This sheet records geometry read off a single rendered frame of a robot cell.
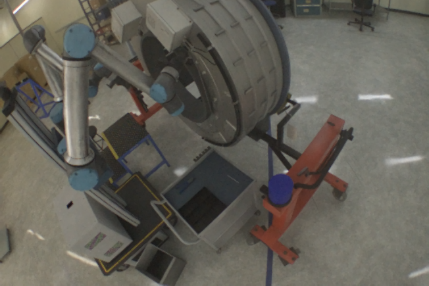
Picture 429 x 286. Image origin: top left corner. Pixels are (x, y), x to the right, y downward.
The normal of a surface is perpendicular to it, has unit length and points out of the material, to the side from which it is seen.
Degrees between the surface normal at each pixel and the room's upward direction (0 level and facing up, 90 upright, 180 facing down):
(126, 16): 55
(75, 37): 84
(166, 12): 42
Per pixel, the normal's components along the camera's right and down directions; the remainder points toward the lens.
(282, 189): -0.22, -0.67
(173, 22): 0.30, -0.21
